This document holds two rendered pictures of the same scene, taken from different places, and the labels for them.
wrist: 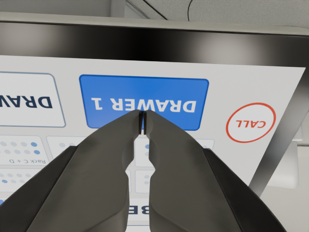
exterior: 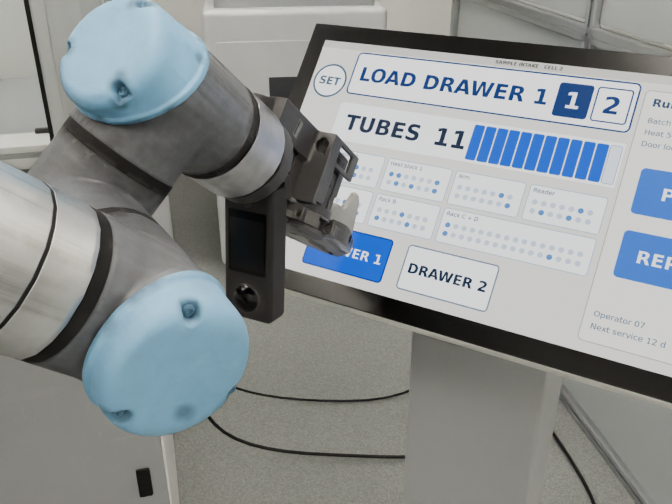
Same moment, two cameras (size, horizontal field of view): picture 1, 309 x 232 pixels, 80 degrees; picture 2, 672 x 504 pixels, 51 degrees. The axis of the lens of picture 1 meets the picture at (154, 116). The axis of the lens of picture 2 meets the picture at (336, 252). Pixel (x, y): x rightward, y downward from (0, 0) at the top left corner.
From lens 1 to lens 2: 0.60 m
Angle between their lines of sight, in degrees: 32
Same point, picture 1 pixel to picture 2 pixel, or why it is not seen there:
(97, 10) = (424, 341)
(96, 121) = (385, 244)
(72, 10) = (448, 347)
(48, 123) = (420, 251)
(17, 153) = (465, 227)
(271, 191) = not seen: outside the picture
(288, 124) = not seen: hidden behind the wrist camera
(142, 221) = (394, 108)
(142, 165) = (367, 192)
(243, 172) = not seen: hidden behind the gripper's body
